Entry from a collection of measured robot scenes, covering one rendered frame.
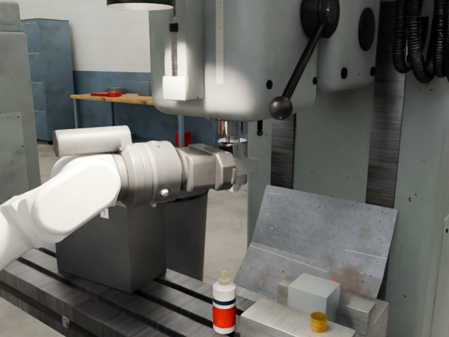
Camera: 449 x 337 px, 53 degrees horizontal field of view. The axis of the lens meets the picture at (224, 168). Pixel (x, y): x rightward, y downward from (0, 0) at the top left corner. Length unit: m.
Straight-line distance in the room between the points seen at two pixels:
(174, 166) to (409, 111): 0.53
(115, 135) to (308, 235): 0.58
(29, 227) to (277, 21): 0.39
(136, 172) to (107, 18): 7.03
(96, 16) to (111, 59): 0.73
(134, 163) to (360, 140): 0.56
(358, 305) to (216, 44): 0.43
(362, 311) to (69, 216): 0.43
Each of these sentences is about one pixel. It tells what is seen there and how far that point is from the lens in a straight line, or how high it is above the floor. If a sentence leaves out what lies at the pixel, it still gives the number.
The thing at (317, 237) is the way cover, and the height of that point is 1.00.
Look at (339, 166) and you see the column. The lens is 1.03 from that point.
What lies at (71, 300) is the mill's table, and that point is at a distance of 0.98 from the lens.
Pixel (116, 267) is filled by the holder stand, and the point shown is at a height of 0.98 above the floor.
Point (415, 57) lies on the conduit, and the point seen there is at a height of 1.39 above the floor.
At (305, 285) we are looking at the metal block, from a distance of 0.69.
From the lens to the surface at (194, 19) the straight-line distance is 0.60.
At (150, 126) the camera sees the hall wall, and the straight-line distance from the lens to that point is 6.96.
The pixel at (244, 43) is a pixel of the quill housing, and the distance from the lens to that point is 0.57.
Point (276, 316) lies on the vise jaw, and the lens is 0.67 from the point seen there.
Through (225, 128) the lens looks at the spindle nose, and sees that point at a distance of 0.68.
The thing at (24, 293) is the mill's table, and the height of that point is 0.90.
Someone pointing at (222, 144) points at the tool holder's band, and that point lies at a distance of 0.69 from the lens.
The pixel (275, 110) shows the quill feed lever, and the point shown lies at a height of 1.33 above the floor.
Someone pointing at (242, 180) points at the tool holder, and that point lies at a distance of 0.70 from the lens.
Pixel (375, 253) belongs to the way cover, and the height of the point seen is 1.00.
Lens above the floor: 1.39
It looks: 14 degrees down
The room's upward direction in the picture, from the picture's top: straight up
